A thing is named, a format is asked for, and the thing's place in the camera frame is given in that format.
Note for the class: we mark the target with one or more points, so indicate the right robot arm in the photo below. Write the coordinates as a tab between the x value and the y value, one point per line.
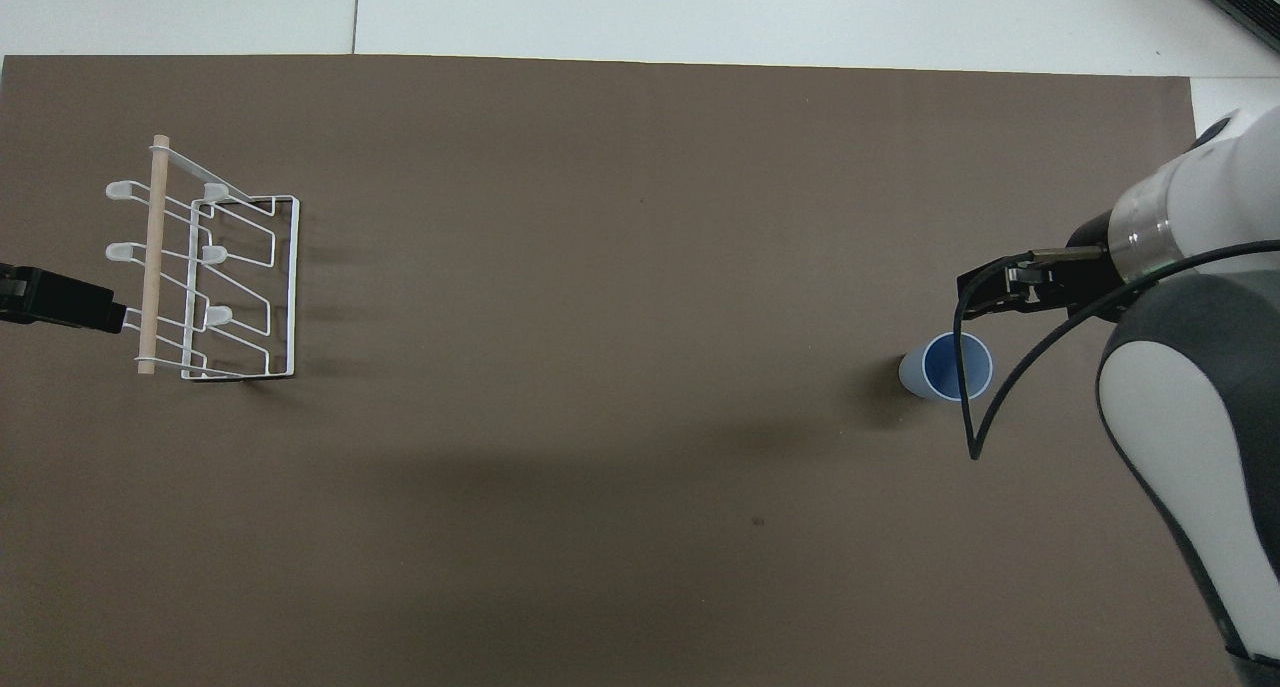
1180	417

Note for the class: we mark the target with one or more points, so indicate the blue plastic cup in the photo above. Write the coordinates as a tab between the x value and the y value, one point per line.
935	369

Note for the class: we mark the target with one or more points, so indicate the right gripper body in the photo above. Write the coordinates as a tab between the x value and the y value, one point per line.
1092	267

